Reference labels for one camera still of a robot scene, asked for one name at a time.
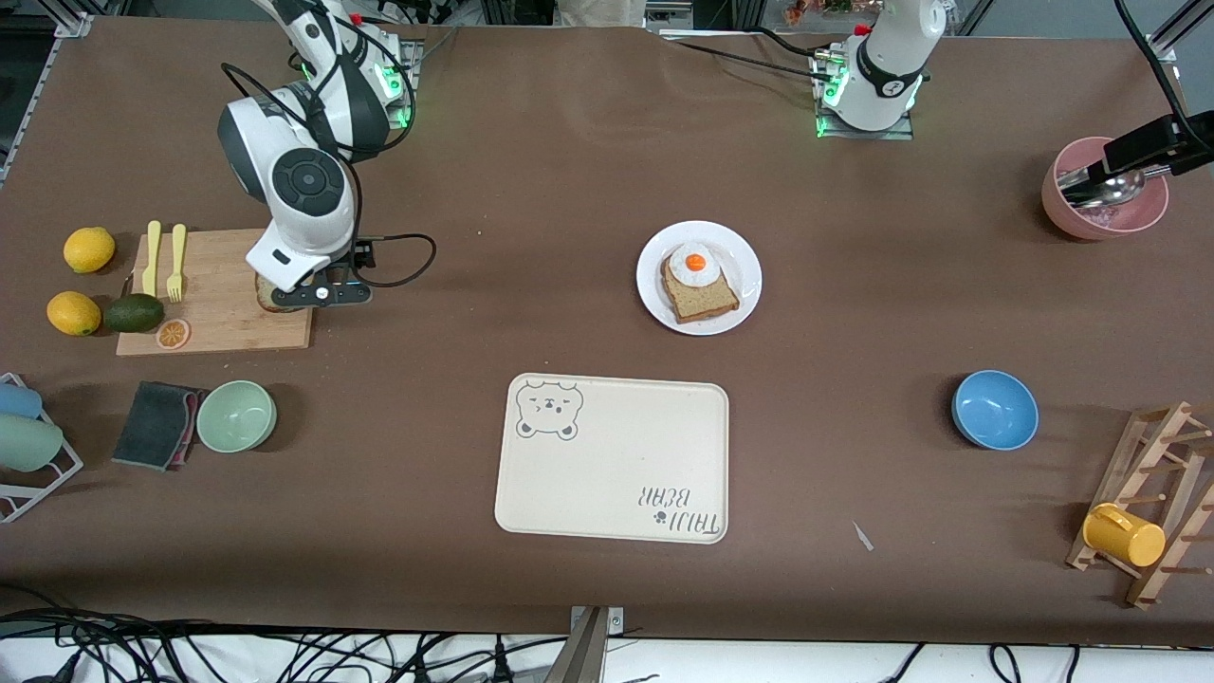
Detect white round plate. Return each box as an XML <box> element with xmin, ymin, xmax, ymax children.
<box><xmin>635</xmin><ymin>220</ymin><xmax>763</xmax><ymax>337</ymax></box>

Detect metal spoon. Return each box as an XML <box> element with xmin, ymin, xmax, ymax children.
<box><xmin>1058</xmin><ymin>163</ymin><xmax>1172</xmax><ymax>210</ymax></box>

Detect pink bowl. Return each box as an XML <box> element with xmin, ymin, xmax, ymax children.
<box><xmin>1041</xmin><ymin>138</ymin><xmax>1169</xmax><ymax>241</ymax></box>

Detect wooden cutting board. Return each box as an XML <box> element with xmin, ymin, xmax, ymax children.
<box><xmin>116</xmin><ymin>226</ymin><xmax>322</xmax><ymax>358</ymax></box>

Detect yellow plastic fork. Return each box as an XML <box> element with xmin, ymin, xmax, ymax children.
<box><xmin>166</xmin><ymin>224</ymin><xmax>188</xmax><ymax>304</ymax></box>

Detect light green bowl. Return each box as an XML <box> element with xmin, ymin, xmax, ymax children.
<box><xmin>196</xmin><ymin>380</ymin><xmax>278</xmax><ymax>453</ymax></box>

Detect dark green avocado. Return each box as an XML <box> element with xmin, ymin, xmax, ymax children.
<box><xmin>102</xmin><ymin>293</ymin><xmax>165</xmax><ymax>334</ymax></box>

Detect grey folded cloth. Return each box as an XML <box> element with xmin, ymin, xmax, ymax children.
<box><xmin>112</xmin><ymin>381</ymin><xmax>205</xmax><ymax>471</ymax></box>

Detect yellow lemon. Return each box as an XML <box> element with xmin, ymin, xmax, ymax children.
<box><xmin>46</xmin><ymin>291</ymin><xmax>102</xmax><ymax>337</ymax></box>
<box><xmin>64</xmin><ymin>227</ymin><xmax>117</xmax><ymax>275</ymax></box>

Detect blue bowl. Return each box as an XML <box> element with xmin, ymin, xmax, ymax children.
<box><xmin>951</xmin><ymin>370</ymin><xmax>1039</xmax><ymax>451</ymax></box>

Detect cream bear print tray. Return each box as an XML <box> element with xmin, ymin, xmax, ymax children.
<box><xmin>494</xmin><ymin>372</ymin><xmax>730</xmax><ymax>545</ymax></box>

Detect fried egg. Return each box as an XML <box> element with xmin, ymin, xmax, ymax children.
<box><xmin>669</xmin><ymin>243</ymin><xmax>722</xmax><ymax>288</ymax></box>

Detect brown bread slice under egg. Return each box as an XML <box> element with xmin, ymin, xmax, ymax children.
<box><xmin>660</xmin><ymin>249</ymin><xmax>741</xmax><ymax>325</ymax></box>

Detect beige trousers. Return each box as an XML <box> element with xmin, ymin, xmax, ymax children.
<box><xmin>558</xmin><ymin>0</ymin><xmax>648</xmax><ymax>27</ymax></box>

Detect light blue cup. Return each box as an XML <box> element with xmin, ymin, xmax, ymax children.
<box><xmin>0</xmin><ymin>382</ymin><xmax>44</xmax><ymax>420</ymax></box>

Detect yellow mug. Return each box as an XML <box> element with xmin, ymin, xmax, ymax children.
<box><xmin>1082</xmin><ymin>503</ymin><xmax>1167</xmax><ymax>568</ymax></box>

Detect pale green cup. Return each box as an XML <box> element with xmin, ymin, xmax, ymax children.
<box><xmin>0</xmin><ymin>413</ymin><xmax>64</xmax><ymax>473</ymax></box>

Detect wooden mug rack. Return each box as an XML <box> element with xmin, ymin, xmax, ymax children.
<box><xmin>1066</xmin><ymin>400</ymin><xmax>1214</xmax><ymax>610</ymax></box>

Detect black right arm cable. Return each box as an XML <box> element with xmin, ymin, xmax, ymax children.
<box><xmin>221</xmin><ymin>62</ymin><xmax>437</xmax><ymax>287</ymax></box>

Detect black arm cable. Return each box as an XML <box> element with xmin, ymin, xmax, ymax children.
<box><xmin>1117</xmin><ymin>0</ymin><xmax>1196</xmax><ymax>143</ymax></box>
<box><xmin>221</xmin><ymin>62</ymin><xmax>437</xmax><ymax>287</ymax></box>

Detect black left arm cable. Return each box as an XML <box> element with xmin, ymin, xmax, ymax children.
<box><xmin>1117</xmin><ymin>0</ymin><xmax>1196</xmax><ymax>143</ymax></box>

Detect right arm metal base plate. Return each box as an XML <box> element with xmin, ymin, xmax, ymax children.
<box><xmin>375</xmin><ymin>27</ymin><xmax>423</xmax><ymax>129</ymax></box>

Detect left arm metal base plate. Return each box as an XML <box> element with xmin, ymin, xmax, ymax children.
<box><xmin>814</xmin><ymin>47</ymin><xmax>916</xmax><ymax>141</ymax></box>

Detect white wire rack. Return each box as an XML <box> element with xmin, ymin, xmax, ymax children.
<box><xmin>0</xmin><ymin>373</ymin><xmax>84</xmax><ymax>525</ymax></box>

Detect black table cable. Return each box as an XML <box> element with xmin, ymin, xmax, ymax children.
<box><xmin>664</xmin><ymin>33</ymin><xmax>831</xmax><ymax>84</ymax></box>

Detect black cable tangle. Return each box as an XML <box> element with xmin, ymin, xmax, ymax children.
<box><xmin>0</xmin><ymin>583</ymin><xmax>570</xmax><ymax>683</ymax></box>

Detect small metal bracket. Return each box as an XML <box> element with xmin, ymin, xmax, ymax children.
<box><xmin>569</xmin><ymin>605</ymin><xmax>625</xmax><ymax>635</ymax></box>

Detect grey metal post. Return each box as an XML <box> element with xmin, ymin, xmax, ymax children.
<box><xmin>545</xmin><ymin>607</ymin><xmax>610</xmax><ymax>683</ymax></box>

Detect black loose cable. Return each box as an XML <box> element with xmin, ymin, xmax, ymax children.
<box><xmin>877</xmin><ymin>643</ymin><xmax>926</xmax><ymax>683</ymax></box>

